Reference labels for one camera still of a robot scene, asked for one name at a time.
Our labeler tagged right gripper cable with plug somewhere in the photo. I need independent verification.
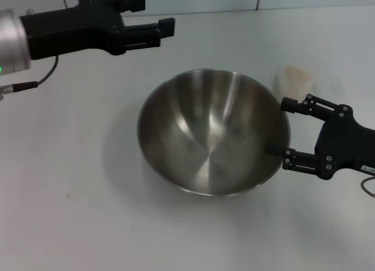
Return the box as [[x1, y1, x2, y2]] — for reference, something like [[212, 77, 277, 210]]
[[360, 177, 375, 199]]

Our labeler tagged stainless steel mixing bowl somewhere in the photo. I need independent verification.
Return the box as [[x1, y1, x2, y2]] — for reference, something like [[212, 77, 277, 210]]
[[137, 68, 291, 197]]

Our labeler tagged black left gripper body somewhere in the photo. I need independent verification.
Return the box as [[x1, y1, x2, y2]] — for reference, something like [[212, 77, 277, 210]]
[[19, 0, 126, 60]]

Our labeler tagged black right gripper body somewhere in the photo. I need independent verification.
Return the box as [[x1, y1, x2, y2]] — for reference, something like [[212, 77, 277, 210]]
[[315, 105, 375, 181]]

